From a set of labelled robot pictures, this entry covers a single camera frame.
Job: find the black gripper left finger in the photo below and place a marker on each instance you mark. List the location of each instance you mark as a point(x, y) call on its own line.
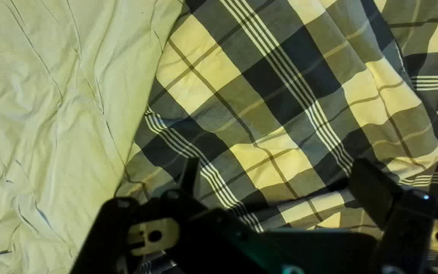
point(187, 178)

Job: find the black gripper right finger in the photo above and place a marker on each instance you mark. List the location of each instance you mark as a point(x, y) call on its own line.
point(374, 192)

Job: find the cream fitted mattress sheet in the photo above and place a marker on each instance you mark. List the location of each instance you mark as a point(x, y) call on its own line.
point(74, 76)

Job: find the plaid black yellow bed sheet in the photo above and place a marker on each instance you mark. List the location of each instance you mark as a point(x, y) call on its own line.
point(276, 99)

